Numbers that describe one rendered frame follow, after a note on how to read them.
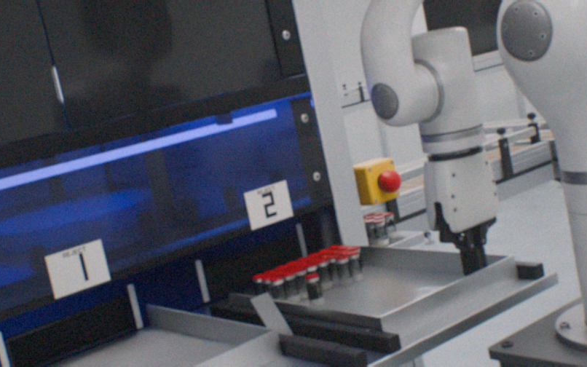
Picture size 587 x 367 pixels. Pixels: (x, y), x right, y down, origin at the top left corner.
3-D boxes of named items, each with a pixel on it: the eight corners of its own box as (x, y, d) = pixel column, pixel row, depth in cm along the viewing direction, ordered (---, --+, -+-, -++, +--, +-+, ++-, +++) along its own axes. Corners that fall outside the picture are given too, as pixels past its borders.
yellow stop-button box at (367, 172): (346, 206, 166) (338, 167, 165) (374, 196, 170) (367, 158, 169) (374, 206, 160) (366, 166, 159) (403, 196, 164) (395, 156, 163)
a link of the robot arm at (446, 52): (449, 135, 115) (495, 120, 121) (431, 32, 113) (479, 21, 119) (402, 138, 122) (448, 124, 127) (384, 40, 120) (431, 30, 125)
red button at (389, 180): (374, 195, 161) (370, 173, 161) (390, 189, 163) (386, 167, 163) (389, 195, 158) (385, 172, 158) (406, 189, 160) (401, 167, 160)
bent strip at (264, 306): (258, 340, 124) (249, 299, 123) (275, 333, 126) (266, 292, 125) (325, 354, 113) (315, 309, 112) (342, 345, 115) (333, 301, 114)
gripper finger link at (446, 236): (443, 180, 122) (469, 199, 125) (425, 232, 120) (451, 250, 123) (451, 180, 121) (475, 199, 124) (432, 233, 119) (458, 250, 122)
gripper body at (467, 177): (457, 137, 128) (470, 214, 130) (407, 154, 122) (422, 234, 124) (499, 135, 122) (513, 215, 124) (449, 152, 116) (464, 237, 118)
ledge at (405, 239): (325, 257, 172) (323, 247, 172) (374, 238, 180) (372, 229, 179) (376, 261, 161) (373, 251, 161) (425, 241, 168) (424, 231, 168)
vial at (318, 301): (306, 306, 135) (301, 279, 134) (318, 301, 136) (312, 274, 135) (316, 308, 133) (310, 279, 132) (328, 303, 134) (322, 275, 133)
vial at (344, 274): (337, 286, 142) (331, 258, 142) (347, 282, 143) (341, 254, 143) (346, 287, 140) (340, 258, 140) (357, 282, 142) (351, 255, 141)
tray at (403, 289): (233, 315, 139) (228, 293, 139) (357, 264, 154) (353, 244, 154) (385, 344, 112) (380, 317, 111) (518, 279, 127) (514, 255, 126)
